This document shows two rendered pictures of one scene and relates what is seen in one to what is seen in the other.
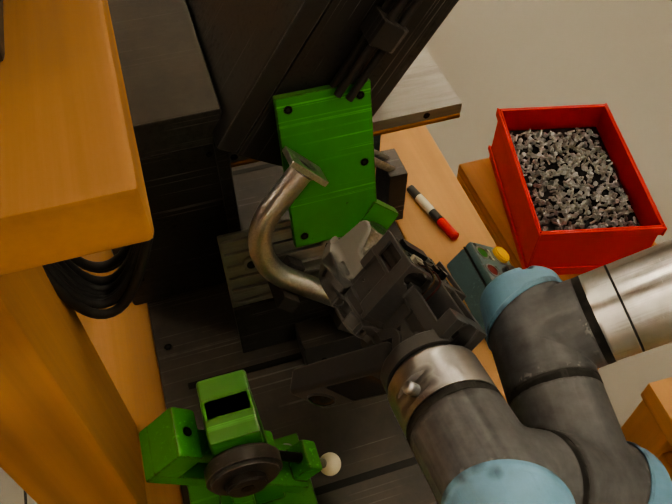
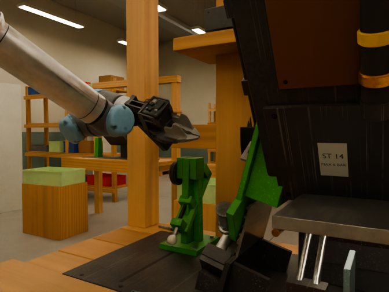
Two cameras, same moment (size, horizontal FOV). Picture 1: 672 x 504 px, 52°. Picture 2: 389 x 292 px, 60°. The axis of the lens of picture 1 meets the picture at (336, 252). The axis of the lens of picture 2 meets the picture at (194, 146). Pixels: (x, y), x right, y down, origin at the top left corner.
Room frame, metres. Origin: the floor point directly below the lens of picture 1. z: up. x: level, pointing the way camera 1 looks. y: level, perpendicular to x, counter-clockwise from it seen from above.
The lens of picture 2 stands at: (1.06, -0.58, 1.25)
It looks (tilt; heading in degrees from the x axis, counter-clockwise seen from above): 2 degrees down; 138
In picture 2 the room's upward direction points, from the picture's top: straight up
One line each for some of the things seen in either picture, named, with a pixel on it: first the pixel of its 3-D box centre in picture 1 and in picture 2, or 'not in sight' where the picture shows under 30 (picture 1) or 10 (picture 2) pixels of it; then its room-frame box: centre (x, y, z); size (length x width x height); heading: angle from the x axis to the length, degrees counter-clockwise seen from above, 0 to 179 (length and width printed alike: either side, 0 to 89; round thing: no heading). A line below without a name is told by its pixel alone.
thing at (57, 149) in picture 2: not in sight; (74, 137); (-5.51, 2.19, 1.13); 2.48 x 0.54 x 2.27; 19
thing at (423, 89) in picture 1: (316, 103); (347, 205); (0.80, 0.03, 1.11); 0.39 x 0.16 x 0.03; 108
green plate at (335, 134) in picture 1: (322, 150); (270, 168); (0.64, 0.02, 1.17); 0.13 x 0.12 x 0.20; 18
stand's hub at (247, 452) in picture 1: (244, 474); (176, 172); (0.24, 0.09, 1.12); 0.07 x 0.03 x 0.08; 108
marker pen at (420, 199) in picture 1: (432, 211); not in sight; (0.77, -0.16, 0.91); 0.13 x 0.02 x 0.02; 31
